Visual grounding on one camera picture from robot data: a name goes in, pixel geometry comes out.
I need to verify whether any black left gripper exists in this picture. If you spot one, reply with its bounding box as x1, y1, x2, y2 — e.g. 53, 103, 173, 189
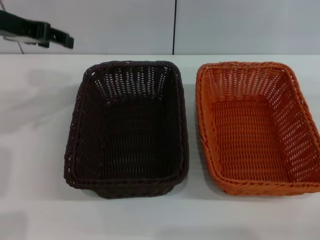
0, 9, 75, 50

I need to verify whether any dark brown woven basket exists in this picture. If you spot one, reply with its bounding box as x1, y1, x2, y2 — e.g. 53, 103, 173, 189
62, 59, 190, 200

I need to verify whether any orange woven basket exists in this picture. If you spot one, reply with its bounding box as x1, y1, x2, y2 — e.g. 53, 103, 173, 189
195, 60, 320, 197

